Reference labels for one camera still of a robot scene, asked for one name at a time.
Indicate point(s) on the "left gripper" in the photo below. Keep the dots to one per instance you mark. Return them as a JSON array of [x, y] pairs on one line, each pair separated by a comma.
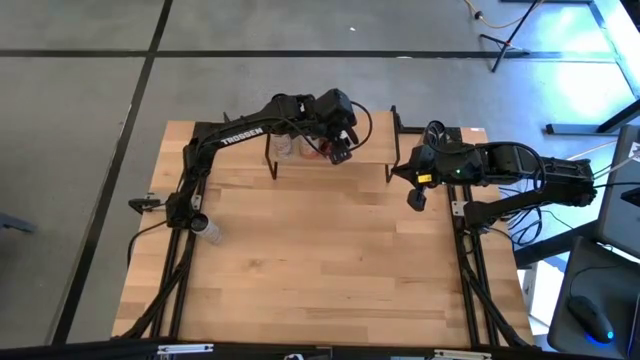
[[335, 110]]

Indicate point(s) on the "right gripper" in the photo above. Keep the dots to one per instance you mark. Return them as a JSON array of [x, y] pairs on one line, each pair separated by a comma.
[[442, 165]]

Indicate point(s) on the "pink beverage can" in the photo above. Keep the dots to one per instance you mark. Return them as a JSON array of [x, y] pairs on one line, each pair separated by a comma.
[[307, 148]]

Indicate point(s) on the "tall white orange-print can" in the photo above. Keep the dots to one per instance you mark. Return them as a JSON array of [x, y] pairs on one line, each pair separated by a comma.
[[434, 129]]

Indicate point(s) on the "tall silver pink-teal print can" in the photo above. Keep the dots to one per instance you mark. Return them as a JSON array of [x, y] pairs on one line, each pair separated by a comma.
[[282, 146]]

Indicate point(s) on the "tall white Celsius can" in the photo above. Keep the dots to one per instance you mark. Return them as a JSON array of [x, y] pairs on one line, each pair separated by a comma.
[[207, 230]]

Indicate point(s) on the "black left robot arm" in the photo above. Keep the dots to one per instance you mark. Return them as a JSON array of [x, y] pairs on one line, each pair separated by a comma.
[[240, 136]]

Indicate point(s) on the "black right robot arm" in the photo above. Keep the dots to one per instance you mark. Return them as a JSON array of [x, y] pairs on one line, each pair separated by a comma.
[[565, 175]]

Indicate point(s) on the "wooden shelf black metal legs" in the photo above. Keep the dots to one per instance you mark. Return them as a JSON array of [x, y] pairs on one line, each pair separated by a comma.
[[372, 145]]

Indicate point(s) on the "black tripod stand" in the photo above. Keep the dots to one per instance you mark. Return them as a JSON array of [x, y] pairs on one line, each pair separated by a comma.
[[506, 45]]

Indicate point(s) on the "white box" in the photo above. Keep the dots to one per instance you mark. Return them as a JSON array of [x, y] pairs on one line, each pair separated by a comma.
[[542, 295]]

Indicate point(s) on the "black desk leg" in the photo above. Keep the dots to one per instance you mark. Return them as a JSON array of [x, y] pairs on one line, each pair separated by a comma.
[[575, 128]]

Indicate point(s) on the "black desk mat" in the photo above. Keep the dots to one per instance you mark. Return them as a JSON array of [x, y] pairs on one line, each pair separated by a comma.
[[600, 270]]

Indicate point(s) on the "black clamp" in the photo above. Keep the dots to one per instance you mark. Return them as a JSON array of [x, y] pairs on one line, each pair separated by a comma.
[[145, 204]]

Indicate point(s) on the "grey monitor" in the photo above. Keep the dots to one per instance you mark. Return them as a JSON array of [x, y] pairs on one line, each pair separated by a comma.
[[620, 210]]

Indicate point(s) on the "black computer mouse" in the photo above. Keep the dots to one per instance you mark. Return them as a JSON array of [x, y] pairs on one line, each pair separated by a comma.
[[590, 317]]

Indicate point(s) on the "grey floor object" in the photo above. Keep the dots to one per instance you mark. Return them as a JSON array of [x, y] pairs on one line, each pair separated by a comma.
[[15, 222]]

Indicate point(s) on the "black frame cross rail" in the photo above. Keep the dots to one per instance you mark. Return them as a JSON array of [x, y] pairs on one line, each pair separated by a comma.
[[411, 131]]

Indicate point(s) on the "black right table frame rails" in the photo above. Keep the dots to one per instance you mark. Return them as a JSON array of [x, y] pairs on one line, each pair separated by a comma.
[[464, 280]]

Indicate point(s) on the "black table frame rails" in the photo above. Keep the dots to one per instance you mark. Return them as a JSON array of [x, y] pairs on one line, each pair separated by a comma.
[[183, 280], [464, 280]]

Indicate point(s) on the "silver metal bracket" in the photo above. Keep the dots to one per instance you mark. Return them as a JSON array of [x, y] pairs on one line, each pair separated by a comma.
[[185, 348], [462, 354]]

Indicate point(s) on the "black left table frame rails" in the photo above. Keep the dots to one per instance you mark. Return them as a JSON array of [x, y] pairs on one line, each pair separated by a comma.
[[183, 280]]

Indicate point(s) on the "black frame beam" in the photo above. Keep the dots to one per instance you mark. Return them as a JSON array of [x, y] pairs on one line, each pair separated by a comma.
[[75, 352]]

